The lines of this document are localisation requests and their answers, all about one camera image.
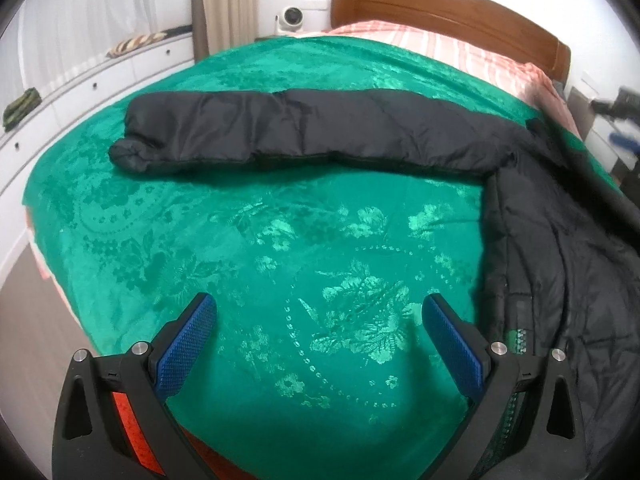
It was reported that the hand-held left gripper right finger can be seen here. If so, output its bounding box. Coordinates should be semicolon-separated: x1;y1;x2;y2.
422;294;586;480

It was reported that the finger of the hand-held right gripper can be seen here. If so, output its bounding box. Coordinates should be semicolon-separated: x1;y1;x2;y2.
609;131;640;156
591;89;640;120

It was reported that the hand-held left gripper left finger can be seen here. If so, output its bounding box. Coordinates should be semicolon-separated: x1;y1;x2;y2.
51;292;218;480

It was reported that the black puffer jacket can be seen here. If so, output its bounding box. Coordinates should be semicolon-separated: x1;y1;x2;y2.
109;87;640;480

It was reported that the green floral blanket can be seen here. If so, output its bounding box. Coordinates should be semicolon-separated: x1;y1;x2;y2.
22;34;593;480

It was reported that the pink striped bedsheet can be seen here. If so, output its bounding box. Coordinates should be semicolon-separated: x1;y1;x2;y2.
295;20;581;136

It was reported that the wooden headboard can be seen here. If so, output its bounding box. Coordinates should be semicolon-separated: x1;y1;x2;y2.
330;0;572;83

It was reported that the white drawer cabinet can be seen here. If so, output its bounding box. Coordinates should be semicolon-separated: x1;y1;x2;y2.
0;30;198;241

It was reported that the green camouflage cloth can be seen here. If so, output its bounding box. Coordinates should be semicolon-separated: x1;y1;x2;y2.
1;87;42;129

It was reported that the striped cushion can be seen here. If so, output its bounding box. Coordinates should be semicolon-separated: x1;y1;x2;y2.
106;32;167;57

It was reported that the beige curtain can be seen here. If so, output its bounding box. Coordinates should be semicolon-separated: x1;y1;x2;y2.
192;0;258;61

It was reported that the small white fan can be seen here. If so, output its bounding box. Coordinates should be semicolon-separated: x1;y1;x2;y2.
274;6;305;36

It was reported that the white sheer curtain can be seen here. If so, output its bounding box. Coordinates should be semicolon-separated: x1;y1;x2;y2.
20;0;196;91

